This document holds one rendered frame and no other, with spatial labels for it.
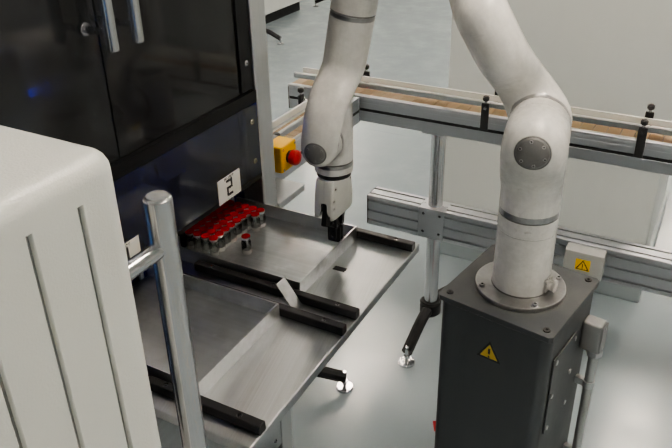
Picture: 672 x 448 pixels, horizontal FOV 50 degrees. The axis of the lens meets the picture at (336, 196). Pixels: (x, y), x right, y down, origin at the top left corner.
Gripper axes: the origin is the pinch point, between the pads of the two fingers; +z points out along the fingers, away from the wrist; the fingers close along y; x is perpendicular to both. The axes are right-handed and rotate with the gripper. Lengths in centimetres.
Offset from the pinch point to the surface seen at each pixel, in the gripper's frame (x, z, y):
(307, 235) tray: -8.7, 4.2, -1.9
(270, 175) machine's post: -23.6, -5.1, -9.8
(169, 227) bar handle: 31, -53, 85
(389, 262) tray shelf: 13.5, 4.4, -0.2
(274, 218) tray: -20.3, 4.2, -5.4
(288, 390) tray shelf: 14.9, 4.4, 44.9
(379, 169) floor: -88, 92, -210
